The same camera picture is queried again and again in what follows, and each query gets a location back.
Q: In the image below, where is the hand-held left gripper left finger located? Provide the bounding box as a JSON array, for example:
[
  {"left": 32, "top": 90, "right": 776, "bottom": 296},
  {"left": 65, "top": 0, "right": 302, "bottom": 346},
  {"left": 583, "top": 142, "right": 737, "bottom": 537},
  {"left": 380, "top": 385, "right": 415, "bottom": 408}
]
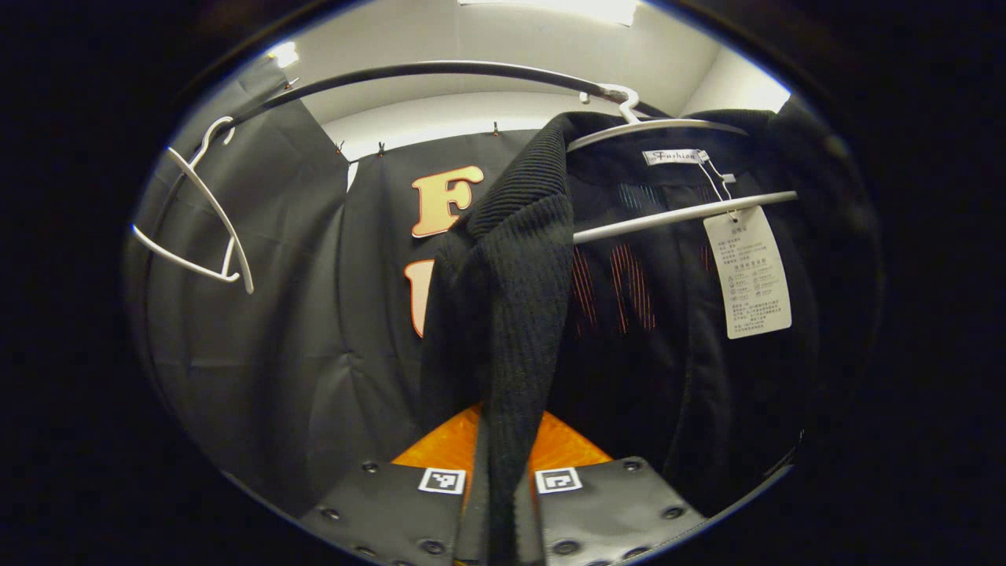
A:
[{"left": 297, "top": 404, "right": 490, "bottom": 566}]

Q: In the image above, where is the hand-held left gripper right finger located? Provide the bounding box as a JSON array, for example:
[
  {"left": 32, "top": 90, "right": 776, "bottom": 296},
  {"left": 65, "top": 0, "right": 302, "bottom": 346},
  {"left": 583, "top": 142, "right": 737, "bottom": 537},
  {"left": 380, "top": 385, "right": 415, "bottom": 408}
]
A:
[{"left": 515, "top": 409, "right": 708, "bottom": 566}]

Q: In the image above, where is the black knit jacket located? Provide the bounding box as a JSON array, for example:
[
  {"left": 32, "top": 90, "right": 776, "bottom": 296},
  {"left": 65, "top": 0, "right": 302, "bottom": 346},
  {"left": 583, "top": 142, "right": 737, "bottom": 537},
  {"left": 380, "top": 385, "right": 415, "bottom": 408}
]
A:
[{"left": 417, "top": 108, "right": 834, "bottom": 566}]

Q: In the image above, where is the white plastic clothes hanger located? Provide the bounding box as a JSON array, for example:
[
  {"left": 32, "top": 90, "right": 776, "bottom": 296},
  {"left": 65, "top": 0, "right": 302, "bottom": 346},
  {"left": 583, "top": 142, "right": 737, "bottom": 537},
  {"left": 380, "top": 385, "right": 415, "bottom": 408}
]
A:
[
  {"left": 130, "top": 116, "right": 256, "bottom": 296},
  {"left": 564, "top": 83, "right": 799, "bottom": 244}
]

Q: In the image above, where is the black backdrop cloth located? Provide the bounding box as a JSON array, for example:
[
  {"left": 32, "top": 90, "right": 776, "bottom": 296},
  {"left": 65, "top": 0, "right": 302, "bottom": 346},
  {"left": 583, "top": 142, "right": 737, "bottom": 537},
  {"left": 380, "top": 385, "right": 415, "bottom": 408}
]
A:
[{"left": 126, "top": 57, "right": 877, "bottom": 520}]

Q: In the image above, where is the white paper hang tag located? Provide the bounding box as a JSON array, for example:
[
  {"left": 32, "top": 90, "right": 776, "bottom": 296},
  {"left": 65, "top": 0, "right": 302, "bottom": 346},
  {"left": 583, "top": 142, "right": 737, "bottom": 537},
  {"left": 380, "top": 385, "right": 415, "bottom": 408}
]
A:
[{"left": 702, "top": 206, "right": 793, "bottom": 340}]

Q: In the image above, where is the black clothes rack rail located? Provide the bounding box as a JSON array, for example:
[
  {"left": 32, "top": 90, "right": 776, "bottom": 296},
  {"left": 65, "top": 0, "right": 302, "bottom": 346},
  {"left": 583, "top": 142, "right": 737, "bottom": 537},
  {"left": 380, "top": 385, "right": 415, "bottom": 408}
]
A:
[{"left": 169, "top": 61, "right": 669, "bottom": 158}]

